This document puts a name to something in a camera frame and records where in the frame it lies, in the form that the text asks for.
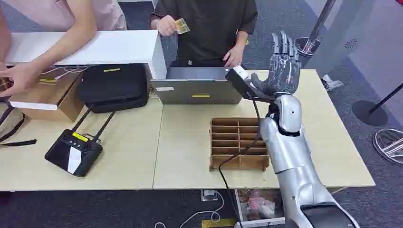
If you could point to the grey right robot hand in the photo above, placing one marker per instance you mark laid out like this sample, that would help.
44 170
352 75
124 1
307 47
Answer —
285 74

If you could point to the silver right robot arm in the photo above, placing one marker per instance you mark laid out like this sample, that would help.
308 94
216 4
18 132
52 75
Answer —
291 157

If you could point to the round chrome stanchion base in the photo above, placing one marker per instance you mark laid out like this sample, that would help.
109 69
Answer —
310 47

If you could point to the chrome stanchion pole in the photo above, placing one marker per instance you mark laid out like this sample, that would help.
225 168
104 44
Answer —
321 22

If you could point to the grey slanted panel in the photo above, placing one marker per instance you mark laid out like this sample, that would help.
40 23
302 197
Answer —
343 34

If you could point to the wooden compartment card box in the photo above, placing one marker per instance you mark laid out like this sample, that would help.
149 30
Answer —
233 140

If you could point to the person in dark shirt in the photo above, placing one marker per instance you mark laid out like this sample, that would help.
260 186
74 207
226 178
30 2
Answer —
207 28

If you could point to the round black stanchion base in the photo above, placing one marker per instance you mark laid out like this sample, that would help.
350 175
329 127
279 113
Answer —
365 114

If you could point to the grey laptop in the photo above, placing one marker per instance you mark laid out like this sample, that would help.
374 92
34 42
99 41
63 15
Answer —
195 89

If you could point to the black stanchion pole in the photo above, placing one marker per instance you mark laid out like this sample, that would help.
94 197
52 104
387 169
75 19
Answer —
387 98

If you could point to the round glossy stand base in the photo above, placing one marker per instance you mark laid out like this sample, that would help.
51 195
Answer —
390 146

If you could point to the person's right hand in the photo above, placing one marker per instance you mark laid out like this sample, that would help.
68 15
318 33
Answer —
166 25

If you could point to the pink plastic bag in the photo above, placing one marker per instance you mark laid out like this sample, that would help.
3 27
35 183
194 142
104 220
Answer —
261 206

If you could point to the metal floor socket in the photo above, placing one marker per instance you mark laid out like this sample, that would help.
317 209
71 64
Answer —
209 195

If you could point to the yellow floor tape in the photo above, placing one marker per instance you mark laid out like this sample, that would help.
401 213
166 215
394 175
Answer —
218 224

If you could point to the black carry bag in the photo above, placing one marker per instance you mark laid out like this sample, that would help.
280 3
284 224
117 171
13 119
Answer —
113 85

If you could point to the white shelf board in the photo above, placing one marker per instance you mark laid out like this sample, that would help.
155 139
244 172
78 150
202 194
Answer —
110 47

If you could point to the black remote controller with antennas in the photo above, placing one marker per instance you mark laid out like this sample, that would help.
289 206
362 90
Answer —
72 154

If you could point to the brown cardboard box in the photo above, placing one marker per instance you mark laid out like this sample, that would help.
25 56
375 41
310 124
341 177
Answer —
53 97

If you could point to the pale-shirt person's left hand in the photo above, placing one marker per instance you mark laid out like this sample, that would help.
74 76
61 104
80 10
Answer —
20 77

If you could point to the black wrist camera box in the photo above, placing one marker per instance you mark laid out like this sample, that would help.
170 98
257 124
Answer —
240 85

